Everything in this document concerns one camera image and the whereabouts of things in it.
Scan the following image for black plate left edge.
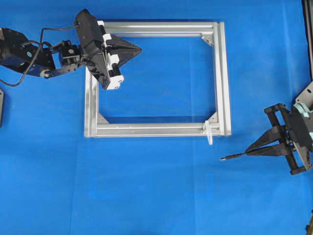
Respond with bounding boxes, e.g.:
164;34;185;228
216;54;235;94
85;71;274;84
0;89;4;127

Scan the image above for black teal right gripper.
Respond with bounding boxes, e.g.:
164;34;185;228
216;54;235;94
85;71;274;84
245;102;313;175

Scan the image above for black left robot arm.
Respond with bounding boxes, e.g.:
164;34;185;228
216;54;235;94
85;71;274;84
0;9;142;90

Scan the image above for aluminium extrusion frame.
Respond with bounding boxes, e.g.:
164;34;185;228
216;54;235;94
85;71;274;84
84;21;232;138

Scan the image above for black wire with plug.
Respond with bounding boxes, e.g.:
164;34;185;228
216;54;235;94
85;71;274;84
219;152;250;162

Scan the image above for grey metal bracket right edge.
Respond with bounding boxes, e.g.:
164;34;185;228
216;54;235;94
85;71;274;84
295;81;313;110

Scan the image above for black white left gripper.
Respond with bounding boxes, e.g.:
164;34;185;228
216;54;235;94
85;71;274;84
74;9;142;90

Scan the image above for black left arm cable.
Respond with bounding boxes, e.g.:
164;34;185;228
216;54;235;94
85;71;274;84
0;24;80;87

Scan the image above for black vertical rail right edge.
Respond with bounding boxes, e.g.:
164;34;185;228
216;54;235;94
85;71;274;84
301;0;313;80

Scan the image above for white string loop holder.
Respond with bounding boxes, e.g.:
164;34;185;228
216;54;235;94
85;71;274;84
202;120;213;145

